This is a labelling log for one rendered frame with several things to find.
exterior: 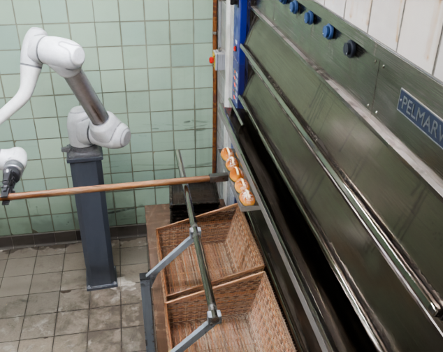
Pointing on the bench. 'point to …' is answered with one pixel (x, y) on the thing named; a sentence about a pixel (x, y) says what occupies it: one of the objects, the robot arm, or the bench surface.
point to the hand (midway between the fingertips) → (5, 196)
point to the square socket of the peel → (219, 177)
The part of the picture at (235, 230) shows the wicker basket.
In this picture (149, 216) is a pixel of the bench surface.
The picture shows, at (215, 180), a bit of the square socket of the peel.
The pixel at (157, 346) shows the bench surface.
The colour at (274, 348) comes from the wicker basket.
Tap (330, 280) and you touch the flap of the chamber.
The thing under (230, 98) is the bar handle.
